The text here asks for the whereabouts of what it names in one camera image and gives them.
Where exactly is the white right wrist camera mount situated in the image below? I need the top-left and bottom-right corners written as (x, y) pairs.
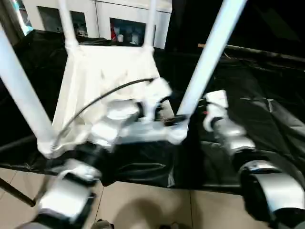
top-left (202, 90), bottom-right (230, 132)

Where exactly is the black work mat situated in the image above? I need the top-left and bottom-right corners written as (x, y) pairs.
top-left (0, 30), bottom-right (305, 195)

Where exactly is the large black box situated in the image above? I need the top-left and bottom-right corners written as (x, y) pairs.
top-left (165, 0), bottom-right (227, 52)

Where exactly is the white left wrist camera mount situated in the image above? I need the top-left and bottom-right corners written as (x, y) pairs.
top-left (142, 78), bottom-right (174, 123)

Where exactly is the grey curtain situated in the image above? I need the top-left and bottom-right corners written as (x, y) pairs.
top-left (0, 0), bottom-right (24, 44)

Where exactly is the white plastic table top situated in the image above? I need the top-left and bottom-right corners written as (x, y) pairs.
top-left (37, 44), bottom-right (189, 160)

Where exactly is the black metal frame leg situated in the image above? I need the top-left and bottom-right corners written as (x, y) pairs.
top-left (0, 177), bottom-right (37, 208)

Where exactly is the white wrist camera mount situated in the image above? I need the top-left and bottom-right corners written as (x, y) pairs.
top-left (142, 78), bottom-right (174, 123)
top-left (202, 90), bottom-right (230, 132)

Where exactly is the white plastic table leg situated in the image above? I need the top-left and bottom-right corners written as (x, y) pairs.
top-left (0, 30), bottom-right (55, 158)
top-left (177, 0), bottom-right (248, 118)
top-left (142, 0), bottom-right (159, 50)
top-left (58, 0), bottom-right (81, 50)

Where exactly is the white glass-door cabinet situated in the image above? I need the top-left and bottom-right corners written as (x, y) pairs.
top-left (22, 0), bottom-right (173, 50)

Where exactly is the silver metal bar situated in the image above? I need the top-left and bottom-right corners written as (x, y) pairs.
top-left (224, 44), bottom-right (305, 63)

